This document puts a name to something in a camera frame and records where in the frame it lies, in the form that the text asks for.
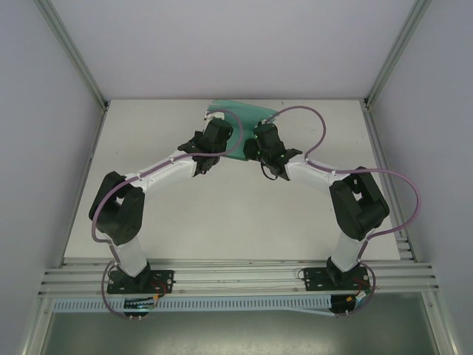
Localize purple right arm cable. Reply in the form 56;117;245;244
263;104;423;319

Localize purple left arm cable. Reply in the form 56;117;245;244
90;107;244;322

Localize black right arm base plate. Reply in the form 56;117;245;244
302;266;372;294

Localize aluminium side rail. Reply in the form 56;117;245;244
361;106;419;264
58;106;110;268

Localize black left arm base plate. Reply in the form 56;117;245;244
106;268;175;296

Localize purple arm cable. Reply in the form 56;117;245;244
263;104;423;319
90;107;244;322

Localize aluminium cross rails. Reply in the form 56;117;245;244
36;257;441;297

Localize teal corrugated cardboard box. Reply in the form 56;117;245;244
204;97;280;162

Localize aluminium frame post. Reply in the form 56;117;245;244
363;0;434;111
32;0;111;112

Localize pale blue slotted cable duct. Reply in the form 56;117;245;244
53;294;336;316

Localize black controller board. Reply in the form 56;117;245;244
123;294;159;320
330;291;372;319

